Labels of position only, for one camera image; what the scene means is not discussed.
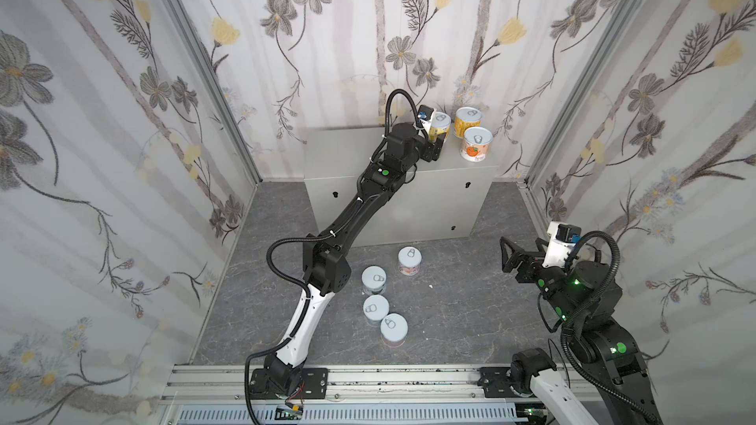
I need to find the yellow white label can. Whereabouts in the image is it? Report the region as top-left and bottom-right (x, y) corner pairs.
(428, 111), (452, 142)

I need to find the orange persimmon label can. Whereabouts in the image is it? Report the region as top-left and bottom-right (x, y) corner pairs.
(461, 126), (493, 163)

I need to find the pink label can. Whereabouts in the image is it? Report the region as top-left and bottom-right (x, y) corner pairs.
(398, 246), (422, 277)

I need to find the purple label can front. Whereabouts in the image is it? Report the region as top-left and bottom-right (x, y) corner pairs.
(380, 313), (409, 347)

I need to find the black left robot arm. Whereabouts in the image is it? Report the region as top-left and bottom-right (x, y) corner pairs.
(244, 89), (445, 424)

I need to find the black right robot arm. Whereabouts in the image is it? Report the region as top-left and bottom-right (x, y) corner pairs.
(500, 224), (662, 424)

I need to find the grey metal cabinet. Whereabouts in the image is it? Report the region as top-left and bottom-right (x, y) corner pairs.
(304, 128), (498, 247)

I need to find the blue label can upper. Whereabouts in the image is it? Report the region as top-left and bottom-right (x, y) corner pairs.
(361, 266), (387, 295)

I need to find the blue label can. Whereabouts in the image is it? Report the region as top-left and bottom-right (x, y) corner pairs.
(362, 294), (390, 327)
(361, 266), (387, 295)

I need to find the blue label can lower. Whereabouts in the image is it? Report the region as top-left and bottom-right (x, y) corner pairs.
(362, 294), (390, 327)

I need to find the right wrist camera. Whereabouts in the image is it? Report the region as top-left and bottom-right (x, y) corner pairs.
(543, 222), (582, 268)

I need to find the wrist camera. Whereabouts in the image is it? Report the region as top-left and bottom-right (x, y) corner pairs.
(543, 222), (582, 268)
(417, 104), (435, 132)

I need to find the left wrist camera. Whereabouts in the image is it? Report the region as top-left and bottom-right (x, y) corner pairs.
(417, 104), (435, 132)

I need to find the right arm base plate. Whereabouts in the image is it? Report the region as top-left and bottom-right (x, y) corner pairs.
(476, 366), (532, 399)

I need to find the white slotted cable duct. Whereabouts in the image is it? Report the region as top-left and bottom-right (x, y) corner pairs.
(176, 403), (530, 425)

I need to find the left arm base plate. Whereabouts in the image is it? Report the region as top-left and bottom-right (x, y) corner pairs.
(245, 368), (329, 401)

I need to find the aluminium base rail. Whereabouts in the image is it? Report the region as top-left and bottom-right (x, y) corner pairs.
(158, 364), (592, 405)

